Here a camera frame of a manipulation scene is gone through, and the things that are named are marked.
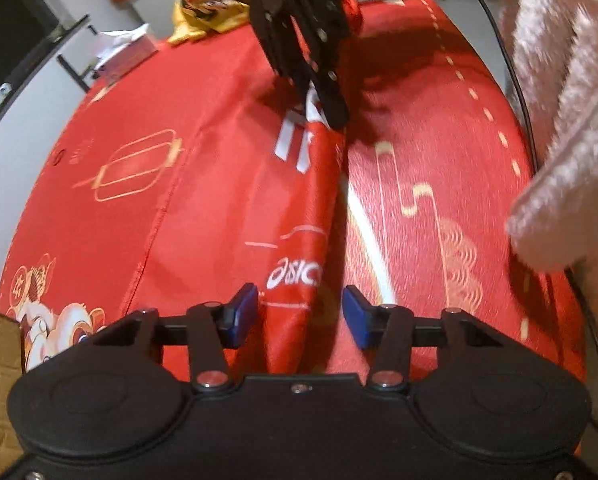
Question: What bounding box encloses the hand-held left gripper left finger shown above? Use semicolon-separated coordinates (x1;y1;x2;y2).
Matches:
91;283;259;393

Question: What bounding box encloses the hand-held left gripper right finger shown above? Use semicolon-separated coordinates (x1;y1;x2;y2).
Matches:
343;286;502;393

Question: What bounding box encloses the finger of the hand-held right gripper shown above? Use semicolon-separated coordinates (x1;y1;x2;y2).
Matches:
289;0;352;128
251;0;310;86

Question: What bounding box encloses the red printed tote bag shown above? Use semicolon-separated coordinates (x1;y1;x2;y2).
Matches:
134;0;365;376

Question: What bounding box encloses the yellow tiger plush toy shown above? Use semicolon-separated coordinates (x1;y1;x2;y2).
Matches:
168;0;252;48

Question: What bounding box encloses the white tissue pack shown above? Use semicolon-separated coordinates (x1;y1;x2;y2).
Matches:
86;24;160;81

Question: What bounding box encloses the red printed tablecloth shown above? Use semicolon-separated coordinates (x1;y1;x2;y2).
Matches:
0;0;587;396

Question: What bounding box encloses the black window sill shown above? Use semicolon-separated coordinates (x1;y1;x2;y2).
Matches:
0;14;90;156

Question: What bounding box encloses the dark window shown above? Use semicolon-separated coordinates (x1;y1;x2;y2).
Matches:
0;0;60;126

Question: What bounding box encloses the black cable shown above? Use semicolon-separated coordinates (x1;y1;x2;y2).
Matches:
444;0;598;441

